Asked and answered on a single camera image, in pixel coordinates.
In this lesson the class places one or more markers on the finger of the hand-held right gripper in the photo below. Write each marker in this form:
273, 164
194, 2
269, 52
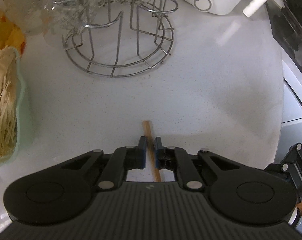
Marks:
299, 150

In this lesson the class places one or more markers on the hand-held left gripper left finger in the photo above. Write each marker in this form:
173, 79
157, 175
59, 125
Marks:
141, 155

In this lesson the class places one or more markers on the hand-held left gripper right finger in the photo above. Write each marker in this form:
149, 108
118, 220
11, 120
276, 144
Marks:
158, 152

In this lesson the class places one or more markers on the wooden chopstick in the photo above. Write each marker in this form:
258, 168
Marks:
149, 140

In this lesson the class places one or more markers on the black induction cooktop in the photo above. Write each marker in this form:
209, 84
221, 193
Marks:
291, 30

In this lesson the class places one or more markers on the green plastic basket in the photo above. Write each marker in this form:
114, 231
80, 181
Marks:
20, 110

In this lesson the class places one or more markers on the dried noodles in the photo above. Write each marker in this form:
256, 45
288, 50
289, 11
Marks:
3, 100

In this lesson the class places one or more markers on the clear glass tumbler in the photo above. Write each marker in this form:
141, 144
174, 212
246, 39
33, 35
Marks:
28, 10

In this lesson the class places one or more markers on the red lid plastic jar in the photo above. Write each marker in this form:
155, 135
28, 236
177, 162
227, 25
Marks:
3, 32

